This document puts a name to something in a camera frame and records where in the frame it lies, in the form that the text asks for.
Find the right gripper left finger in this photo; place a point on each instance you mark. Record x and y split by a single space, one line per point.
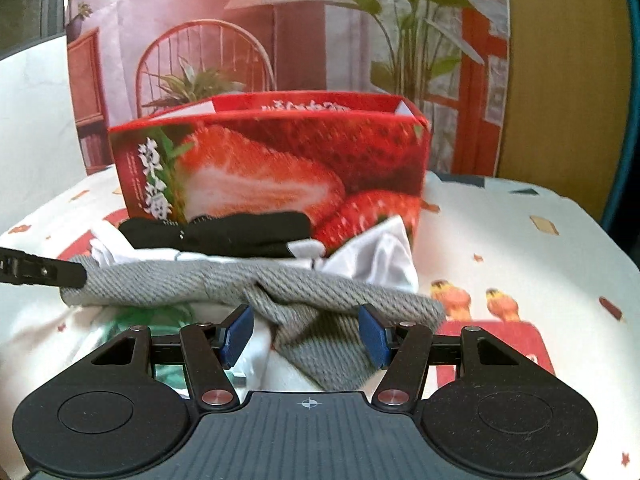
208 350

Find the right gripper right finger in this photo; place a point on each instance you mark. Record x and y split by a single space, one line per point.
402 350

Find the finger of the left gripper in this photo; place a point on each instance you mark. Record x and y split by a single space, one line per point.
21 268

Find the bag with green cable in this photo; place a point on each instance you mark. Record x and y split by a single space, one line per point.
165 339

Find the grey knitted cloth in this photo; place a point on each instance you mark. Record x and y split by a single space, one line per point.
314 314

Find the white satin sleeve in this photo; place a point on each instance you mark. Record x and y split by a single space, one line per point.
380 256

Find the black dotted sock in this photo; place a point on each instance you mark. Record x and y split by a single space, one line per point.
238 235

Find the printed room backdrop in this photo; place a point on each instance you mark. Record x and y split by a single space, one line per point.
132 58

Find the cartoon bear table mat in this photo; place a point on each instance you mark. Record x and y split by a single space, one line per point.
528 265

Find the red strawberry cardboard box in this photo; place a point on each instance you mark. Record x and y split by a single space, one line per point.
348 161

